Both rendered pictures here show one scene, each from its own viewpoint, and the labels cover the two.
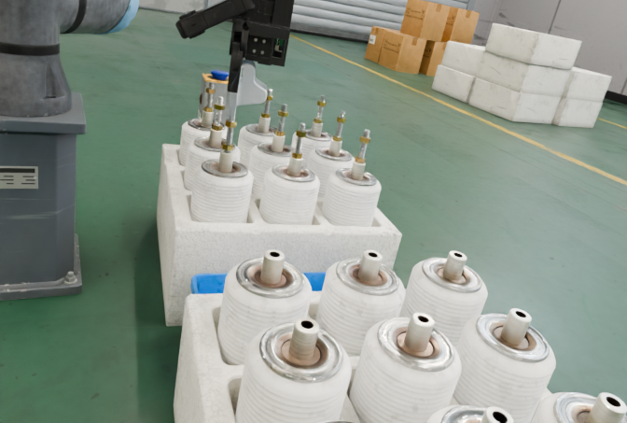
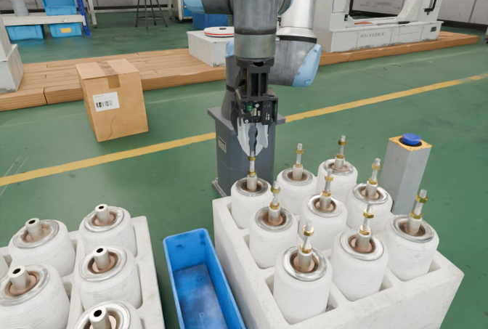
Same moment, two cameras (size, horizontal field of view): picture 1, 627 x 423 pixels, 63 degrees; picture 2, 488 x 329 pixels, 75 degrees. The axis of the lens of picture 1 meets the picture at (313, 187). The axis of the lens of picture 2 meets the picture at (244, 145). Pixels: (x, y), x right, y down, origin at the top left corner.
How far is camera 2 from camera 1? 91 cm
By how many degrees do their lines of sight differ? 82
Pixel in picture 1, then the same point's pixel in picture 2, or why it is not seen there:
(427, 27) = not seen: outside the picture
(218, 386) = (72, 236)
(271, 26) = (239, 94)
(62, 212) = (234, 170)
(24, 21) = (229, 75)
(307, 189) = (255, 232)
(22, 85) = (226, 104)
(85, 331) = (203, 224)
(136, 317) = not seen: hidden behind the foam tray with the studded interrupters
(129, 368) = not seen: hidden behind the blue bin
